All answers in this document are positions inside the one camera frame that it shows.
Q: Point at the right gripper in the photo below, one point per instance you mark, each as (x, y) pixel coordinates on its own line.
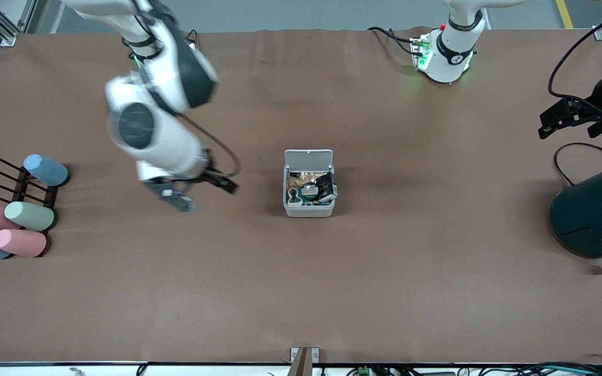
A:
(211, 177)

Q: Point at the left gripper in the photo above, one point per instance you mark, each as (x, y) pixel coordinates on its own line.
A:
(595, 107)

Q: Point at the small grey storage box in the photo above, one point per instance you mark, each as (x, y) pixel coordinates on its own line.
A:
(309, 211)

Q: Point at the black snack wrapper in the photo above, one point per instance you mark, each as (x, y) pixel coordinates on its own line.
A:
(326, 185)

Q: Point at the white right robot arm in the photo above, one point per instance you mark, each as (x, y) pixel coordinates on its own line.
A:
(175, 141)

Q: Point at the large dark teal pedal bin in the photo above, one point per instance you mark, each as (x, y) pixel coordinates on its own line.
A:
(593, 214)

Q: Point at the teal printed wrapper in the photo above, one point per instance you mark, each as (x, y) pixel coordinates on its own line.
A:
(310, 191)

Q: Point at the green plastic cup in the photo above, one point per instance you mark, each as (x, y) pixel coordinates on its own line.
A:
(29, 215)

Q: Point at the dark wooden cup rack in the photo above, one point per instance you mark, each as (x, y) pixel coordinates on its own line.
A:
(20, 188)

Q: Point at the metal table edge bracket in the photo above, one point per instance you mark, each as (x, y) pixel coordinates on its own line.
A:
(303, 363)

